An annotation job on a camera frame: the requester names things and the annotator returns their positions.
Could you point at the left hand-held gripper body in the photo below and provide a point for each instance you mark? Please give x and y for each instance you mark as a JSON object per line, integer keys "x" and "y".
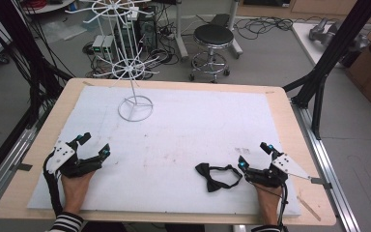
{"x": 65, "y": 158}

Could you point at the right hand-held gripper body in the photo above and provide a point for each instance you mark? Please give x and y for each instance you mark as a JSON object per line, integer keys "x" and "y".
{"x": 278, "y": 169}

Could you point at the black bow tie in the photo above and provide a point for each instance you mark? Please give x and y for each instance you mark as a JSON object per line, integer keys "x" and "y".
{"x": 213, "y": 180}

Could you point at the person's right hand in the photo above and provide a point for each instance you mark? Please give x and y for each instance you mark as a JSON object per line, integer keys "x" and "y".
{"x": 269, "y": 201}

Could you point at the person's left hand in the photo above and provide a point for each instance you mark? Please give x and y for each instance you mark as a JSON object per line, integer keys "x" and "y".
{"x": 75, "y": 193}

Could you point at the black tape piece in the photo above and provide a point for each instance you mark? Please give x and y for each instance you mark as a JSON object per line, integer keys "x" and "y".
{"x": 24, "y": 167}

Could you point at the grey tape piece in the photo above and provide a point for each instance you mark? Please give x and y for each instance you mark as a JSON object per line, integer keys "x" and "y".
{"x": 321, "y": 182}

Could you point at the white foam mat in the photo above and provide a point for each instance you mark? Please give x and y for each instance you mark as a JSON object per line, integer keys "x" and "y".
{"x": 174, "y": 141}

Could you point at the white electronics boxes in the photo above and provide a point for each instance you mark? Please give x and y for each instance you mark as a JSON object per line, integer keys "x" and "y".
{"x": 103, "y": 46}

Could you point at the black computer tower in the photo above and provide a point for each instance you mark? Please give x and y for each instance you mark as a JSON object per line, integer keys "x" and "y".
{"x": 146, "y": 34}

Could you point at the black round stool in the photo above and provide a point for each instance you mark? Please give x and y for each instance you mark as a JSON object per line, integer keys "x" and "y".
{"x": 213, "y": 38}

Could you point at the grey robot part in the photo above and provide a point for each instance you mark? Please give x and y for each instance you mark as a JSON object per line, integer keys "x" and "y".
{"x": 331, "y": 32}

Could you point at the black foot pedal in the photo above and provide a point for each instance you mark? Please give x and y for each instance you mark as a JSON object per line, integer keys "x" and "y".
{"x": 220, "y": 20}

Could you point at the aluminium rail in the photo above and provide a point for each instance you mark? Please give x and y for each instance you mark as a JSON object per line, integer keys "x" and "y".
{"x": 6, "y": 164}
{"x": 325, "y": 154}

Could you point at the black metal frame post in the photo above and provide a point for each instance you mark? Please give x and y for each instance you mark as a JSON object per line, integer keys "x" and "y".
{"x": 328, "y": 64}

